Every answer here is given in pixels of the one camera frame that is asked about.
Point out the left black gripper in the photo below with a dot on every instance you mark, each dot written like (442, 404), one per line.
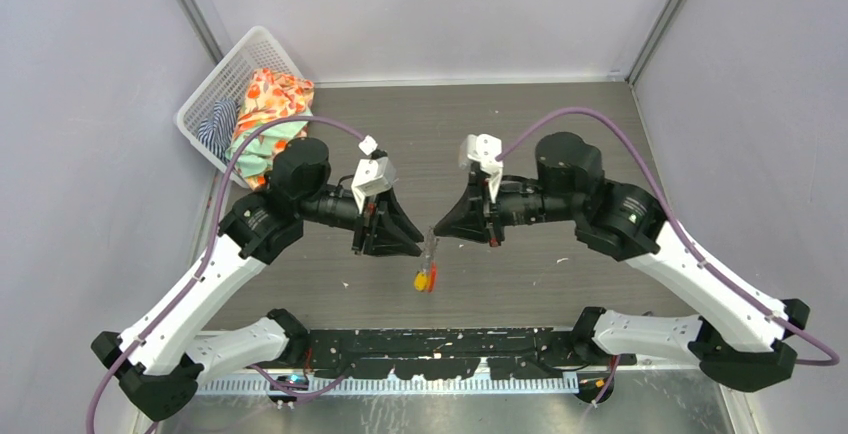
(382, 212)

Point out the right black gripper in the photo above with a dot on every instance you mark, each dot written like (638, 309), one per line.
(477, 216)

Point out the red handled metal keyring holder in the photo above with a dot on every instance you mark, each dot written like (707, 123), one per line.
(429, 265)

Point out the yellow tagged key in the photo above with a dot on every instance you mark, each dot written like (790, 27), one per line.
(421, 281)

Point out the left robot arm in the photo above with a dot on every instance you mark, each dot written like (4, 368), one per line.
(160, 362)

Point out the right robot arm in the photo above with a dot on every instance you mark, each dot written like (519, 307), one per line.
(736, 334)

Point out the mint green cloth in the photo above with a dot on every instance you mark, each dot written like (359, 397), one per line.
(257, 158)

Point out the orange floral cloth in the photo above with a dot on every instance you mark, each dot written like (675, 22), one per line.
(271, 91)

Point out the blue striped cloth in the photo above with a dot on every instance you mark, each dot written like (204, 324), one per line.
(215, 132)

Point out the white plastic basket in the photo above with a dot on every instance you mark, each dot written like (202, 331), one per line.
(229, 79)

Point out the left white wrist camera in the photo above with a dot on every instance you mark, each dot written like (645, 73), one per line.
(372, 177)

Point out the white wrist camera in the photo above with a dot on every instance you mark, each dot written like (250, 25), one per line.
(372, 177)
(483, 149)

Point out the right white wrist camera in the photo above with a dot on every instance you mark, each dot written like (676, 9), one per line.
(483, 149)

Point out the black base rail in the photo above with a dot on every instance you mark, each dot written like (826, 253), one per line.
(440, 354)

